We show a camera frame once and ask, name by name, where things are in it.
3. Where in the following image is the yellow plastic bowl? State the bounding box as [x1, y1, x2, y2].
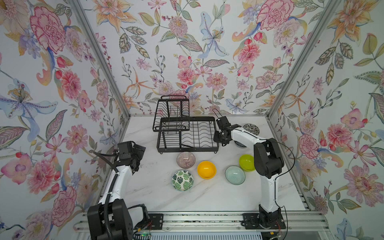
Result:
[197, 161, 217, 180]

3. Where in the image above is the black wire dish rack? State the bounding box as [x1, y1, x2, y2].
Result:
[153, 95, 219, 154]

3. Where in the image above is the pale mint green bowl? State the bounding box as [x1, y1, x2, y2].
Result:
[225, 166, 246, 185]

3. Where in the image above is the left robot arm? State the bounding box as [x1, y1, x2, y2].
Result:
[87, 141, 152, 240]

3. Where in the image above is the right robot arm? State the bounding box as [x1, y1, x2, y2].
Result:
[214, 115, 285, 229]

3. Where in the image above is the dark blue patterned bowl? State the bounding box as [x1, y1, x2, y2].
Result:
[235, 141, 247, 148]

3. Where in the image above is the lime green plastic bowl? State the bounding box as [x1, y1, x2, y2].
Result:
[239, 155, 256, 172]

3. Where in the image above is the pink striped ceramic bowl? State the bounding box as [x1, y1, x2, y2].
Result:
[176, 152, 196, 169]

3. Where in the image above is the green leaf pattern bowl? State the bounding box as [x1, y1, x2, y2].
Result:
[172, 170, 194, 192]

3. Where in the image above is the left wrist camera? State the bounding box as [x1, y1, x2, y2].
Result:
[118, 141, 133, 161]

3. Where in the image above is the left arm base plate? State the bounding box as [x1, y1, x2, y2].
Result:
[134, 214, 164, 231]

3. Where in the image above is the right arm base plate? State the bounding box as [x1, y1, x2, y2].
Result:
[241, 213, 287, 230]

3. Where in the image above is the aluminium mounting rail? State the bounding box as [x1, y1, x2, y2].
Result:
[73, 210, 331, 233]

